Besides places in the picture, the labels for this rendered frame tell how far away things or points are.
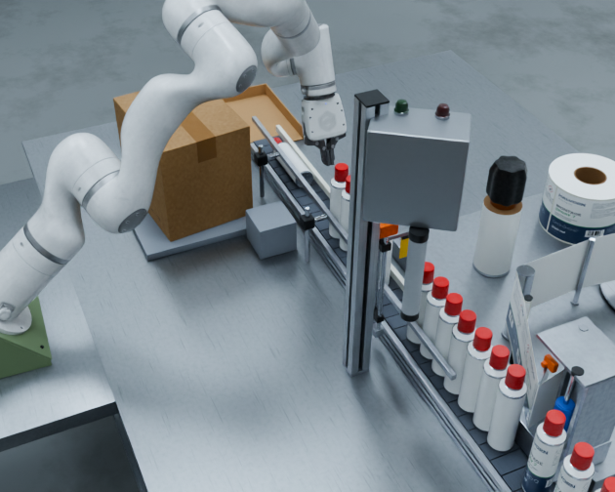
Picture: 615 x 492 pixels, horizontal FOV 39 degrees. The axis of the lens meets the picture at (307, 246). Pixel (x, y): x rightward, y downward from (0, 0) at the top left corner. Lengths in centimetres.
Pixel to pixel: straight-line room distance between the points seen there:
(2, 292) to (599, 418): 120
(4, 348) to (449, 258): 104
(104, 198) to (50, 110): 283
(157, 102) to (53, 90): 308
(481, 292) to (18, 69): 348
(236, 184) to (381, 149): 81
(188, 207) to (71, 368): 50
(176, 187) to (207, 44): 59
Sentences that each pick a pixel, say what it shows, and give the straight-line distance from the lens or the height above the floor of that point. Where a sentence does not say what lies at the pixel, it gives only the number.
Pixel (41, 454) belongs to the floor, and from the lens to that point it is 292.
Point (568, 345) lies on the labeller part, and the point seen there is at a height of 114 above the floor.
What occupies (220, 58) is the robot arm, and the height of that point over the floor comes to 150.
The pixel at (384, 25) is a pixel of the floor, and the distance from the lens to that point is 530.
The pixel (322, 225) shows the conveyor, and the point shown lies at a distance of 220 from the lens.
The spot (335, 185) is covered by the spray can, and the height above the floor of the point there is 104.
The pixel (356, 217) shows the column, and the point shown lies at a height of 126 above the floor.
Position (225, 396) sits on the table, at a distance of 186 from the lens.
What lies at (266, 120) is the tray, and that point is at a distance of 271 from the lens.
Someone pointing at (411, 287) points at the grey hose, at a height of 116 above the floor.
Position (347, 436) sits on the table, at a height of 83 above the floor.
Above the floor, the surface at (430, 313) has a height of 101.
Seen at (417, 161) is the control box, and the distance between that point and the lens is 147.
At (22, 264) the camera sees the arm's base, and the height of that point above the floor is 108.
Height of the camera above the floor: 223
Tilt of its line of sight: 39 degrees down
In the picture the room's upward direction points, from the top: straight up
